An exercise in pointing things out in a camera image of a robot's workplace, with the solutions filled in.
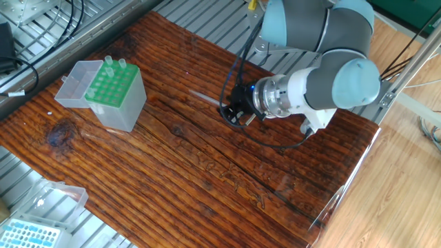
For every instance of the clear plastic box lid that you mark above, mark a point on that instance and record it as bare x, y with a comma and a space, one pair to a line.
58, 203

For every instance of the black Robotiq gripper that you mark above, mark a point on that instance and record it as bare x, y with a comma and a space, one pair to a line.
246, 100

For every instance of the spare aluminium mount plate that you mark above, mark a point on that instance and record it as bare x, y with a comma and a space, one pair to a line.
24, 8

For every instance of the translucent hinged box lid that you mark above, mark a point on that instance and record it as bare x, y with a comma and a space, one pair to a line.
76, 86

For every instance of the translucent box with green rack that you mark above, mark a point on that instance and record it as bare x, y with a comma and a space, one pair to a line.
120, 110

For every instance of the aluminium robot mount plate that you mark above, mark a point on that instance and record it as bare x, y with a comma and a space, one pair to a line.
265, 48

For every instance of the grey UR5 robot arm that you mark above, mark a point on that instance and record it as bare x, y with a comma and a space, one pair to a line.
341, 31

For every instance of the clear large pipette tip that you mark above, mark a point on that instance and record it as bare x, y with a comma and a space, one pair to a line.
109, 72
108, 60
122, 63
90, 93
206, 98

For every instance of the yellow plastic clip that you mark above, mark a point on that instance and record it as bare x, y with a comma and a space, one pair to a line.
252, 5

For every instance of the glossy wood grain board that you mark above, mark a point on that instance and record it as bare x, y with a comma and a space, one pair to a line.
172, 172

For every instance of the black power adapter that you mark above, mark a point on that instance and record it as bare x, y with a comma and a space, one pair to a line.
6, 44

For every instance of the white box with blue tips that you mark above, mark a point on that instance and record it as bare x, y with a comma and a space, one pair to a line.
27, 236

